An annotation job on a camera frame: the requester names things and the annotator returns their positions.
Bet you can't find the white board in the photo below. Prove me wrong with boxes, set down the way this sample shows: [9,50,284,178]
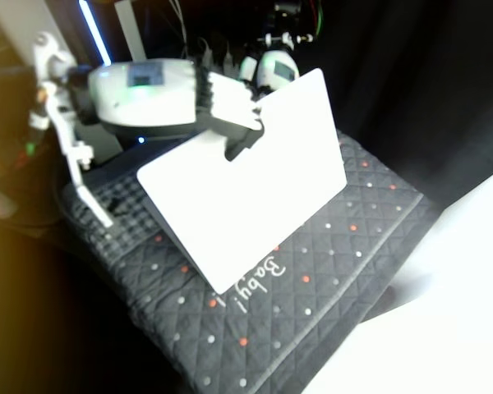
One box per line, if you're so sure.
[136,67,348,296]

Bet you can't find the white post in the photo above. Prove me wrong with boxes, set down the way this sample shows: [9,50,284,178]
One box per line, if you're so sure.
[113,0,150,63]

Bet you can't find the dark grey dotted quilt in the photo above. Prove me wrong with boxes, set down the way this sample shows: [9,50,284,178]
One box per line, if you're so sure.
[61,130,436,394]

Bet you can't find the green cable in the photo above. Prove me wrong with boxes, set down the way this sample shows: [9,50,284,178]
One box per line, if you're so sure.
[313,0,326,39]

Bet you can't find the white light strip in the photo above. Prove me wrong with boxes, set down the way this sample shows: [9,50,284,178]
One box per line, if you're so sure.
[77,0,113,66]

